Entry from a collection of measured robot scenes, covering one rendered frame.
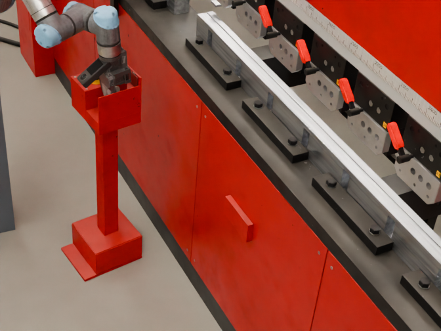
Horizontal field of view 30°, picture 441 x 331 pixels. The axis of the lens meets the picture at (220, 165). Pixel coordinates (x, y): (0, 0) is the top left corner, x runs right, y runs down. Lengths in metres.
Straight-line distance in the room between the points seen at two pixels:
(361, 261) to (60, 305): 1.37
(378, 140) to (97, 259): 1.43
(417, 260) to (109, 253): 1.41
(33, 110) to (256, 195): 1.84
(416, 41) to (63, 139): 2.30
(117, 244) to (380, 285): 1.36
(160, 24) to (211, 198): 0.65
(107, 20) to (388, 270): 1.14
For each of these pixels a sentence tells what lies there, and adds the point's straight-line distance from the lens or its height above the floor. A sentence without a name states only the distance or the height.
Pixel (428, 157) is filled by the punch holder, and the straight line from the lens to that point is 1.91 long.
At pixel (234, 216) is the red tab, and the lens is 2.58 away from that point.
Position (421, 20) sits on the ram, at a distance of 1.84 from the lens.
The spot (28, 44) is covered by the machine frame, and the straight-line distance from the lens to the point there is 4.28.
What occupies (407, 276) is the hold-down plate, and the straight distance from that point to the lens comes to 2.05.
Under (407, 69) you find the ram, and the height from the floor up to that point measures 1.36.
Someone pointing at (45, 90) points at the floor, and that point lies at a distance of 4.18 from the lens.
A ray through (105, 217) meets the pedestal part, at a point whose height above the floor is 0.21.
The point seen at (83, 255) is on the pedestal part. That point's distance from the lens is 3.24.
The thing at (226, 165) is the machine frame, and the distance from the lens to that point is 2.58.
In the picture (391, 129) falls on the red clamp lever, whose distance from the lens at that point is 1.93.
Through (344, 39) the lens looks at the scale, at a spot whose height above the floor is 1.31.
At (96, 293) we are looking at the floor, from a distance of 3.14.
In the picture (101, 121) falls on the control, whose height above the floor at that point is 0.72.
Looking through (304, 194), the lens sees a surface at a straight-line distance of 2.25.
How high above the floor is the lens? 2.31
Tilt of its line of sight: 38 degrees down
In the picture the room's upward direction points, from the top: 5 degrees clockwise
